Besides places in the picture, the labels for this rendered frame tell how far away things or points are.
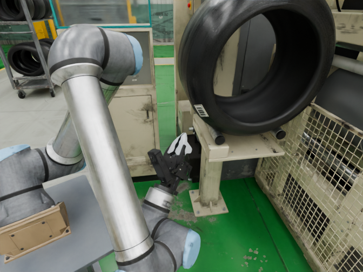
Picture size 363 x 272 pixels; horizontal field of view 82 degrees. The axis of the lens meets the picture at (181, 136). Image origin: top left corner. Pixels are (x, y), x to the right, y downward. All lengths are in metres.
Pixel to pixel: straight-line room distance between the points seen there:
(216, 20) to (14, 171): 0.87
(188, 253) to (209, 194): 1.11
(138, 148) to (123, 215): 1.29
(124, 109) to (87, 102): 1.09
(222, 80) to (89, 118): 0.85
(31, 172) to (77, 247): 0.34
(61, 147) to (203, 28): 0.68
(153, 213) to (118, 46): 0.48
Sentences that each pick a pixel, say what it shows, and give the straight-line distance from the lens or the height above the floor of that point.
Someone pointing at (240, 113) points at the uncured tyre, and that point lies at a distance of 1.14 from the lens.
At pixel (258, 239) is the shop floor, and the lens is 1.72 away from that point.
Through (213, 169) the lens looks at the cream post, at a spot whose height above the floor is 0.40.
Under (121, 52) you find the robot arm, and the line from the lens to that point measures 0.62.
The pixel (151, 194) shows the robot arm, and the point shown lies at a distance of 0.69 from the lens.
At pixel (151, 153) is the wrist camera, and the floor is 1.00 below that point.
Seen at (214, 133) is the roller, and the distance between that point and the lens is 0.93.
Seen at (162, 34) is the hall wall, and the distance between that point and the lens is 9.93.
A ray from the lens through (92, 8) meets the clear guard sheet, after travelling 1.50.
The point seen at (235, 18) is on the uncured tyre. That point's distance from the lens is 0.75.
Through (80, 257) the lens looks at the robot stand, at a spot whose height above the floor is 0.60.
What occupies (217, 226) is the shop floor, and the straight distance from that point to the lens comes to 1.71.
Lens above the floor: 1.39
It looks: 32 degrees down
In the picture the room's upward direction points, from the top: straight up
